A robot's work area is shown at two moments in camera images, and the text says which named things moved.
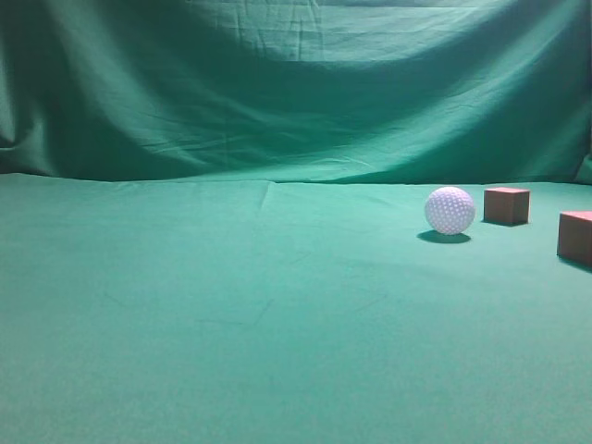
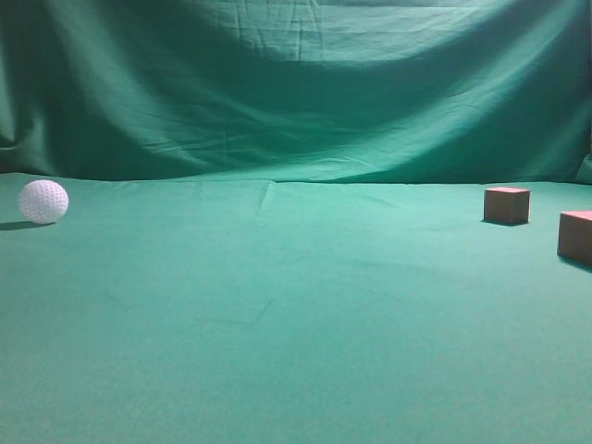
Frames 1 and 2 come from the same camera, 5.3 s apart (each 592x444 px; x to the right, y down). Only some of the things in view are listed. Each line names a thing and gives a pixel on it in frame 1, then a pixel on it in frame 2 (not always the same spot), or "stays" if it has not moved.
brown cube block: (506, 204) stays
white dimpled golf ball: (450, 210) to (43, 202)
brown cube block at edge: (574, 235) stays
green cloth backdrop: (213, 225) stays
